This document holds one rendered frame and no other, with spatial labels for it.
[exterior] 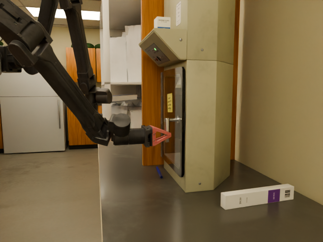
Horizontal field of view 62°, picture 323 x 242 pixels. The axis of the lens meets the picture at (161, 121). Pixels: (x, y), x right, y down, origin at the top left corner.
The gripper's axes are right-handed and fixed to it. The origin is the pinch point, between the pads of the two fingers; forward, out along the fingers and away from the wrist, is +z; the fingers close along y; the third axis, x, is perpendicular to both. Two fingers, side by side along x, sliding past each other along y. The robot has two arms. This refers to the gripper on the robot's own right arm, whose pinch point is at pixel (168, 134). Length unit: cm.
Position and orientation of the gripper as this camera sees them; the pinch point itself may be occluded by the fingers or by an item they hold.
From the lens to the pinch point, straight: 98.4
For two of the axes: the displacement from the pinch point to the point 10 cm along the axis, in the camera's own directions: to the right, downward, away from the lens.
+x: 0.1, 9.9, 1.2
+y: -2.3, -1.2, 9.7
